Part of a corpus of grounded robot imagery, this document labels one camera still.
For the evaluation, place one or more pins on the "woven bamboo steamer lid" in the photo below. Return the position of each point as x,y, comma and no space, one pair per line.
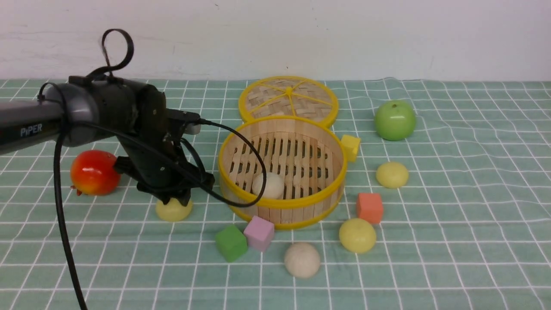
290,96

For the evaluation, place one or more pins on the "green checkered tablecloth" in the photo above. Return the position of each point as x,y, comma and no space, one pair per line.
469,231

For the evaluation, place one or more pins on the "red pomegranate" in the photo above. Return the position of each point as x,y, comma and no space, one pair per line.
92,173

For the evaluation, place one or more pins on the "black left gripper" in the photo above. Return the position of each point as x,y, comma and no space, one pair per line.
164,165

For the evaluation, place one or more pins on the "yellow cube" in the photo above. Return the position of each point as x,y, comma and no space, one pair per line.
351,145

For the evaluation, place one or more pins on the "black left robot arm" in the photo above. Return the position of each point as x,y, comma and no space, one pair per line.
134,112

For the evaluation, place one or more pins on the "yellow bun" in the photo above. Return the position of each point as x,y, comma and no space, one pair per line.
173,211
357,235
392,175

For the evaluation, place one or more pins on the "green apple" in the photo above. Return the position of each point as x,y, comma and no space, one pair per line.
395,120

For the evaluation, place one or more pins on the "bamboo steamer tray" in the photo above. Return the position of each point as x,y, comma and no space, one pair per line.
310,159

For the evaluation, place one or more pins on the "pink cube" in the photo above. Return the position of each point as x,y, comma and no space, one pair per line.
259,233

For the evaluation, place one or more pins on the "green cube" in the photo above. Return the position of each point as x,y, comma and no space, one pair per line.
231,243

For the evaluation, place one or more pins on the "orange cube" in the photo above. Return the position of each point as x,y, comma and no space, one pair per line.
369,207

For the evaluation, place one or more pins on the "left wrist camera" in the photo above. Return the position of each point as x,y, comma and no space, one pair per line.
183,123

